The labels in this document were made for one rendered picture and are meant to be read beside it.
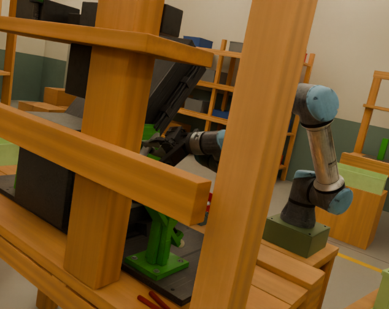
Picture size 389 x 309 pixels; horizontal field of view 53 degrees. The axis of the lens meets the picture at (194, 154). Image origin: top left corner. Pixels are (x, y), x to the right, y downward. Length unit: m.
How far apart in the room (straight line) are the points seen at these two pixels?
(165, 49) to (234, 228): 0.42
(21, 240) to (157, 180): 0.66
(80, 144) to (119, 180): 0.16
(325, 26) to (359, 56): 0.76
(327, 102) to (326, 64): 5.61
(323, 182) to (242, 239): 0.84
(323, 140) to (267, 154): 0.74
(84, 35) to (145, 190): 0.41
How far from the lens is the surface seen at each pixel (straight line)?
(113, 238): 1.08
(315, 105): 1.37
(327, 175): 1.56
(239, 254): 0.79
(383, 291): 1.53
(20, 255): 1.39
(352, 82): 6.86
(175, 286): 1.15
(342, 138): 6.85
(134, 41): 0.89
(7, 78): 4.22
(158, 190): 0.82
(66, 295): 1.22
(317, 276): 1.44
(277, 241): 1.72
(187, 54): 0.97
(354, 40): 6.96
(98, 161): 0.95
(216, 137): 1.19
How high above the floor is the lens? 1.47
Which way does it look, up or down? 11 degrees down
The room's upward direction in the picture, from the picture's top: 11 degrees clockwise
